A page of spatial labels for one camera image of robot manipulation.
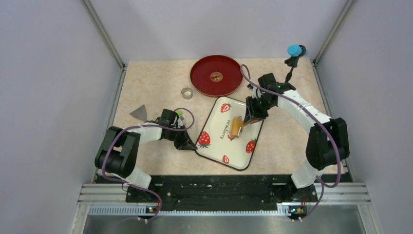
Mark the wooden dough roller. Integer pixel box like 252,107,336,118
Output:
229,116,243,130

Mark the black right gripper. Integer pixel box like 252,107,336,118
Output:
244,96,275,125

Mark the blue microphone on stand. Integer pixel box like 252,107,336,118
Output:
284,44,308,83

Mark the strawberry print rectangular tray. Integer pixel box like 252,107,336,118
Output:
196,97,263,171

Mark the white dough lump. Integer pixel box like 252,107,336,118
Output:
227,127,243,139

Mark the red round lacquer plate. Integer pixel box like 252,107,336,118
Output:
189,55,243,97

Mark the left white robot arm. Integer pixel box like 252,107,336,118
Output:
94,109,197,202

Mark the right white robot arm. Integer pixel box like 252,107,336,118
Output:
243,73,350,201

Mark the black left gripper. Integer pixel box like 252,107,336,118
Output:
165,124,197,150

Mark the metal dough scraper wooden handle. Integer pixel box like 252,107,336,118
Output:
130,105,148,122

